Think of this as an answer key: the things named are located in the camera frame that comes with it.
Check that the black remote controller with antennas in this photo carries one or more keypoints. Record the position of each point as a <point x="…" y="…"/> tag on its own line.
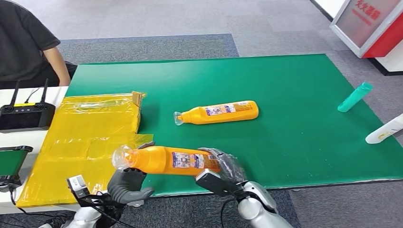
<point x="25" y="118"/>

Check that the orange bottle with clear cap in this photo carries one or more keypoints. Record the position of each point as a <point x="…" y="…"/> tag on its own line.
<point x="217" y="113"/>
<point x="163" y="160"/>

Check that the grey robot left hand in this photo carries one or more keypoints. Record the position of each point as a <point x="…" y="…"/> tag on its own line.
<point x="126" y="187"/>

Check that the black tablet with green screen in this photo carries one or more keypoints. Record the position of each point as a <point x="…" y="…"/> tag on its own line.
<point x="11" y="163"/>

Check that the green table mat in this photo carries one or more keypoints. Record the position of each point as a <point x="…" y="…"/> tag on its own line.
<point x="299" y="94"/>

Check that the yellow taped cardboard box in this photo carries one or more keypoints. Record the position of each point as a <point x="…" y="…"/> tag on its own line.
<point x="78" y="132"/>

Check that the red and white sign stand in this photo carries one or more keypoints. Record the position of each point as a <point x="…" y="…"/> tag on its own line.
<point x="368" y="22"/>

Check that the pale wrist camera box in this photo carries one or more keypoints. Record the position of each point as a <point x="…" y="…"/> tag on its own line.
<point x="214" y="182"/>
<point x="77" y="185"/>

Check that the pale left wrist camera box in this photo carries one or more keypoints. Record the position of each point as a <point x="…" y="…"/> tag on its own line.
<point x="77" y="185"/>

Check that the person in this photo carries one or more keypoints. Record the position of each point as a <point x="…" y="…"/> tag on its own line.
<point x="22" y="41"/>

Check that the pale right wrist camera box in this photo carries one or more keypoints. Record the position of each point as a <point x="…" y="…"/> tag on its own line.
<point x="214" y="182"/>

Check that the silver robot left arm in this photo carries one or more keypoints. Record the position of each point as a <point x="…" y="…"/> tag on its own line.
<point x="83" y="220"/>

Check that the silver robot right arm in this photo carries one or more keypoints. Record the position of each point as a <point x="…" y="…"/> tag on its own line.
<point x="258" y="207"/>

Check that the white plastic bottle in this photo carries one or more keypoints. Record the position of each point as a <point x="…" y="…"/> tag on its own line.
<point x="385" y="129"/>

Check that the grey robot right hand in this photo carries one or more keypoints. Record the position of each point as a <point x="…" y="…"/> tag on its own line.
<point x="231" y="166"/>

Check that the teal plastic bottle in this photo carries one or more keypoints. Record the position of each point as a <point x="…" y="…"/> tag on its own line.
<point x="355" y="97"/>

